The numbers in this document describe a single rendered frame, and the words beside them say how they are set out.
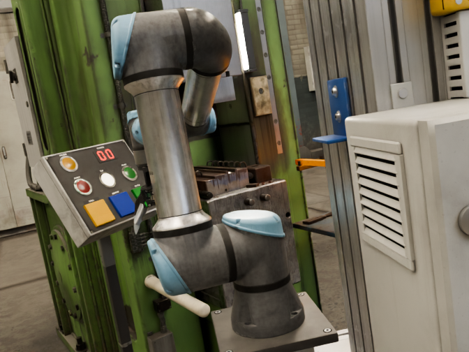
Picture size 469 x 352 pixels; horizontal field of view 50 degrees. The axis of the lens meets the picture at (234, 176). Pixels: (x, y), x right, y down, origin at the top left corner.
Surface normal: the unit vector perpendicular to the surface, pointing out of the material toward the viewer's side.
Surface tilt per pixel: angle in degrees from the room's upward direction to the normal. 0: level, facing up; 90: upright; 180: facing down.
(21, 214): 90
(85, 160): 60
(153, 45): 85
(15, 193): 90
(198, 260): 81
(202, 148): 90
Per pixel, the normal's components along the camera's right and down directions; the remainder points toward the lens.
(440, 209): -0.59, 0.22
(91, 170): 0.64, -0.54
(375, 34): 0.14, 0.13
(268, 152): 0.53, 0.04
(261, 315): -0.23, -0.12
